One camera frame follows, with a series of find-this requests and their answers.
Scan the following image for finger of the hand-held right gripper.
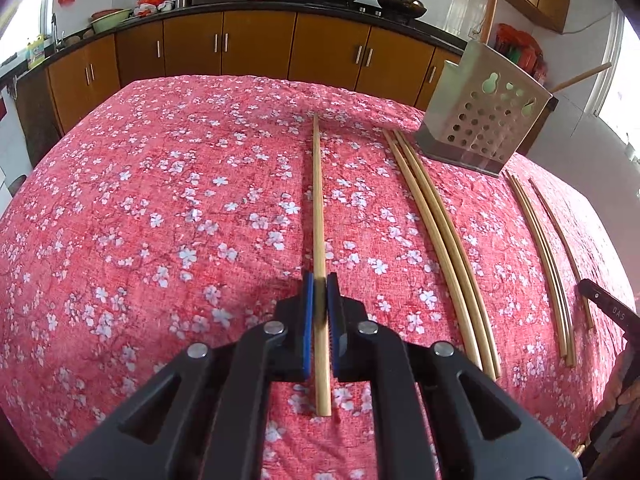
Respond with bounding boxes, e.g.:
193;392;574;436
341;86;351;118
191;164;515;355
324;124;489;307
579;279;640;346

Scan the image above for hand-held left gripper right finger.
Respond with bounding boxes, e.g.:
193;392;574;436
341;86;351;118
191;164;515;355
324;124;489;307
325;272;583;480

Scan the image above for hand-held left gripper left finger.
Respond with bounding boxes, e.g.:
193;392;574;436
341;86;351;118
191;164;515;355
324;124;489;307
55;270;316;480

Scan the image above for perforated metal chopstick holder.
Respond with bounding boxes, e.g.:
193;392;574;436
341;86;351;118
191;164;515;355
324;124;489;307
416;40;558;177

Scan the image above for bright window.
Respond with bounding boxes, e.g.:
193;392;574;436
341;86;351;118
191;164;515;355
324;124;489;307
597;10;640;161

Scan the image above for red bags with bottles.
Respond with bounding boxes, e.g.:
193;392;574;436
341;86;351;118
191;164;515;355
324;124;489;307
495;23;546;83

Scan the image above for wooden base cabinets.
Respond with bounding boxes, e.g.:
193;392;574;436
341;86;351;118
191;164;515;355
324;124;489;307
15;7;531;156

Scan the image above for gas stove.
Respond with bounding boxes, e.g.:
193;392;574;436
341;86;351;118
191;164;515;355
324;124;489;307
345;2;426;23

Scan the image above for black kitchen countertop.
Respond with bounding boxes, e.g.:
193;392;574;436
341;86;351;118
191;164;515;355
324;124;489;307
0;0;468;81

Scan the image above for black wok with lid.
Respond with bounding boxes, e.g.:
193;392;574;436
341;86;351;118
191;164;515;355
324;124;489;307
375;0;428;18

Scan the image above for red and white bag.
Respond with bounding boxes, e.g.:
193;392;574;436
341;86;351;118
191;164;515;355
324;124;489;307
132;0;173;17

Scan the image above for green basin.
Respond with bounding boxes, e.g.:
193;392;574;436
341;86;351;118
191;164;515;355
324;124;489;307
90;8;132;33

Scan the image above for yellow detergent bottle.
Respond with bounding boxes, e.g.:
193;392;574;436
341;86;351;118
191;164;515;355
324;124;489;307
26;35;47;70

